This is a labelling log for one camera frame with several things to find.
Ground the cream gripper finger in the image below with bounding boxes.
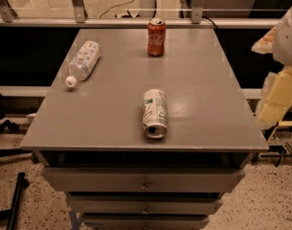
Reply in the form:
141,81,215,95
252,27,276,55
255,66,292,129

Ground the white green 7up can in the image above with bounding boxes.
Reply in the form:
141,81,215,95
143,89,168,139

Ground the red coca-cola can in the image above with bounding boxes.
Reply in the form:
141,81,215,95
147,18,167,57

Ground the grey drawer cabinet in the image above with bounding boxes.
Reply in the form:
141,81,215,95
20,28,269,230

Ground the clear plastic water bottle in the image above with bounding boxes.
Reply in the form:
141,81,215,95
65,40,101,88

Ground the bottom grey drawer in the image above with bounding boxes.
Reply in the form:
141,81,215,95
83,215,209,230

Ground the grey drawer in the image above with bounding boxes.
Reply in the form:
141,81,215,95
42,168,245,193
83,215,209,230
67,195,223,215

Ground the middle grey drawer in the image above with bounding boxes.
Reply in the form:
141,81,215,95
67,195,223,215

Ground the top grey drawer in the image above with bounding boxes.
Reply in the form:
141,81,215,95
42,168,245,193

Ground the black metal stand leg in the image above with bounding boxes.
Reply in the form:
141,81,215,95
0,172,30,230

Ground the yellow metal frame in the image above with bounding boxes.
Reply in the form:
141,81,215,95
257,120,292,168

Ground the yellow cable on floor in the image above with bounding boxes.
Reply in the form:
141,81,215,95
99,0,141,19

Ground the metal window frame rail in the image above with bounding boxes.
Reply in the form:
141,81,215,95
0,0,288,29

